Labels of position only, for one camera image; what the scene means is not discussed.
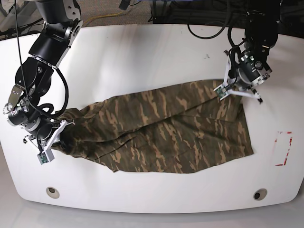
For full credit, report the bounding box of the right table cable grommet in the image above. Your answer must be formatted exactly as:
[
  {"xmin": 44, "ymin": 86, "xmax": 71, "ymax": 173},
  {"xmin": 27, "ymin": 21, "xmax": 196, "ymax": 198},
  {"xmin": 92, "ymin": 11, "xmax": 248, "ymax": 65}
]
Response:
[{"xmin": 253, "ymin": 189, "xmax": 267, "ymax": 201}]

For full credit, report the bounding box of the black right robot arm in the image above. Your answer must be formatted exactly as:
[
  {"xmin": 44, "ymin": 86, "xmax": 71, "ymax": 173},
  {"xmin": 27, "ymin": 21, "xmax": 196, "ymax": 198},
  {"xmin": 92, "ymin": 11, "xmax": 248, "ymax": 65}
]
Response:
[{"xmin": 3, "ymin": 0, "xmax": 83, "ymax": 152}]

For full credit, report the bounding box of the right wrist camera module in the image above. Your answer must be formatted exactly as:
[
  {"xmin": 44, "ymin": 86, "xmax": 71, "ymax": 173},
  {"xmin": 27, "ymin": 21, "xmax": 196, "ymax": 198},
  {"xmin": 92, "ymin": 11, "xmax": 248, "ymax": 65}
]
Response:
[{"xmin": 37, "ymin": 150, "xmax": 55, "ymax": 165}]

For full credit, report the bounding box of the table cable grommet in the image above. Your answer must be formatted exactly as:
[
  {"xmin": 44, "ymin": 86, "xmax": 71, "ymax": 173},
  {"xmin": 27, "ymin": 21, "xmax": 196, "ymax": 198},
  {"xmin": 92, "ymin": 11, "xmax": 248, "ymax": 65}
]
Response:
[
  {"xmin": 253, "ymin": 189, "xmax": 267, "ymax": 201},
  {"xmin": 46, "ymin": 187, "xmax": 60, "ymax": 199}
]

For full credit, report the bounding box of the left table cable grommet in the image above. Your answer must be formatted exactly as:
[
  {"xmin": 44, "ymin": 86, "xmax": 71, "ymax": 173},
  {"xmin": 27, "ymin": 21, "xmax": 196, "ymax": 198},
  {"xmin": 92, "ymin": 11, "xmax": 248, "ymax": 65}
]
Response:
[{"xmin": 46, "ymin": 187, "xmax": 60, "ymax": 199}]

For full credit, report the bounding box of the red tape rectangle marking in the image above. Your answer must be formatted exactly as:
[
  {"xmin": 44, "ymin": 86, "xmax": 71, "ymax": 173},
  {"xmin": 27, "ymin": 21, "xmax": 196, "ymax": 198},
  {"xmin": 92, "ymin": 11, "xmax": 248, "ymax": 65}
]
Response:
[{"xmin": 272, "ymin": 131, "xmax": 293, "ymax": 167}]

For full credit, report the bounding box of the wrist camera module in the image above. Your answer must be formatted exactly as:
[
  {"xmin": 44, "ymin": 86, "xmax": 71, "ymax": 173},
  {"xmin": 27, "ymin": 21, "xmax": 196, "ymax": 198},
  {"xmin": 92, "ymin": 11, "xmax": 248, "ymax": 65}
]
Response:
[
  {"xmin": 37, "ymin": 150, "xmax": 55, "ymax": 165},
  {"xmin": 213, "ymin": 85, "xmax": 229, "ymax": 101}
]

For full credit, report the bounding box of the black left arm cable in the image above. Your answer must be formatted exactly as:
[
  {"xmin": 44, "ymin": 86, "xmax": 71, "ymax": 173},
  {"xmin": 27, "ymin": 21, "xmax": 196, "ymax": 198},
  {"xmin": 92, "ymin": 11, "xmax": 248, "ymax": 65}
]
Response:
[{"xmin": 187, "ymin": 0, "xmax": 247, "ymax": 79}]

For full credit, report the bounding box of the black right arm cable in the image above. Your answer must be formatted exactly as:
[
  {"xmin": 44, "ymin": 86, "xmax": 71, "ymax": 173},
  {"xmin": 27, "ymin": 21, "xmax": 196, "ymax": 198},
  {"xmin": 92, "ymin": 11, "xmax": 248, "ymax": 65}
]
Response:
[{"xmin": 14, "ymin": 0, "xmax": 70, "ymax": 119}]

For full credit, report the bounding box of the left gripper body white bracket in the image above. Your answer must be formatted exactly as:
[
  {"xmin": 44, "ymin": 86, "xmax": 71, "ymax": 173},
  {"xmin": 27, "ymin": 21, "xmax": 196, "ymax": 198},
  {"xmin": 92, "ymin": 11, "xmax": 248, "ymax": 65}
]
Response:
[{"xmin": 222, "ymin": 50, "xmax": 263, "ymax": 104}]

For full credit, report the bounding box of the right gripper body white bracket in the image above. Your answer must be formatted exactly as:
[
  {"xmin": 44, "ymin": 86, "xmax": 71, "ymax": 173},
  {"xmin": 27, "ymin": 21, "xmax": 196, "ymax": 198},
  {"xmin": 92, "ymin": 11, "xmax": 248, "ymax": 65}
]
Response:
[{"xmin": 22, "ymin": 118, "xmax": 75, "ymax": 152}]

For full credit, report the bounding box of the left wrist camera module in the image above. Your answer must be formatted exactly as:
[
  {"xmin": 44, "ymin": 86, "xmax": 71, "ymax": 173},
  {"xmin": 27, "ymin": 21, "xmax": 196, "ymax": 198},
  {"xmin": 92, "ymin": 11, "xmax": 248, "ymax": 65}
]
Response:
[{"xmin": 213, "ymin": 85, "xmax": 229, "ymax": 101}]

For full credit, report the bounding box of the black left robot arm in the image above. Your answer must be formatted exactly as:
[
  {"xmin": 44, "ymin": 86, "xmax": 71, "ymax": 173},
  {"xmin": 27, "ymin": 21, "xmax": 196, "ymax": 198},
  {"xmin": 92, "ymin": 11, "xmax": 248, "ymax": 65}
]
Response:
[{"xmin": 214, "ymin": 10, "xmax": 278, "ymax": 103}]

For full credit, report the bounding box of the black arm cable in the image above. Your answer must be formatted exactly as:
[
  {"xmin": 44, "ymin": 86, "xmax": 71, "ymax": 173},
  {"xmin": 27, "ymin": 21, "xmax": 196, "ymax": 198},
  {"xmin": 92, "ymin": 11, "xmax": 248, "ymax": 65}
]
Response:
[
  {"xmin": 14, "ymin": 0, "xmax": 70, "ymax": 119},
  {"xmin": 187, "ymin": 0, "xmax": 247, "ymax": 79}
]

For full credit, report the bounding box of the camouflage T-shirt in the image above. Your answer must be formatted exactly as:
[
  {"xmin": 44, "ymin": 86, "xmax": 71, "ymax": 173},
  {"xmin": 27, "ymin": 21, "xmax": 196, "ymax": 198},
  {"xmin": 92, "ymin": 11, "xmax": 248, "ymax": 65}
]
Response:
[{"xmin": 52, "ymin": 80, "xmax": 254, "ymax": 174}]

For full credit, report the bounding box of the yellow cable on floor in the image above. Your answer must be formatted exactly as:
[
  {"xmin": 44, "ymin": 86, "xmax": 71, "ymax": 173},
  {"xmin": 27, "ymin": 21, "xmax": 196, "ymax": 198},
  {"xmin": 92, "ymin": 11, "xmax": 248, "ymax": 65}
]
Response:
[{"xmin": 81, "ymin": 7, "xmax": 124, "ymax": 28}]

